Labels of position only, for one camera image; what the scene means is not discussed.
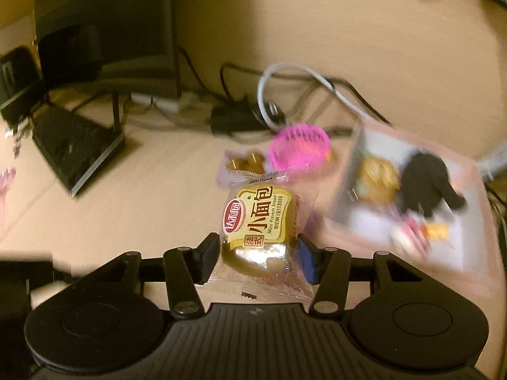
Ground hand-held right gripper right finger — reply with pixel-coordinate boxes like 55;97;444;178
297;233;429;318

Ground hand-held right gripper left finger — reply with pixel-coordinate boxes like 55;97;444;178
83;233;221;319

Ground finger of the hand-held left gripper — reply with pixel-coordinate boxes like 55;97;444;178
0;251;74;286

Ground yellow label bread packet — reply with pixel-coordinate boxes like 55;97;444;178
210;171;320;302

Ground clear plastic storage box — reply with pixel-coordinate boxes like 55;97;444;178
330;120;500;298

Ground brown snack packet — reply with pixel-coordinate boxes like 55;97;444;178
222;148;267;177

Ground small pink toy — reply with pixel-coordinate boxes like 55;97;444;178
389;213;432;255

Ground round yellow snack packet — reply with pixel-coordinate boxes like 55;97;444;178
356;156;401;207

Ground pink round plastic basket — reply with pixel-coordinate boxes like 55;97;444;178
269;123;332;173

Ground black keyboard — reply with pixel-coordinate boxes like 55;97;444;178
31;104;126;199

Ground black power adapter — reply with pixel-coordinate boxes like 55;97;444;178
209;104;267;138

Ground black plush toy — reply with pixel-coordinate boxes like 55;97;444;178
397;151;468;219

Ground white power strip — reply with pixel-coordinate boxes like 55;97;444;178
130;90;215;118

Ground black rounded device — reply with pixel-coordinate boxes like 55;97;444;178
0;45;45;124

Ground black computer monitor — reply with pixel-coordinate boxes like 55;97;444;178
33;0;182;135

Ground black cable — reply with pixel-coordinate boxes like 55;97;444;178
313;74;394;128
219;62;258;111

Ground white cable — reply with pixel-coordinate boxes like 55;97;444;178
257;62;359;128

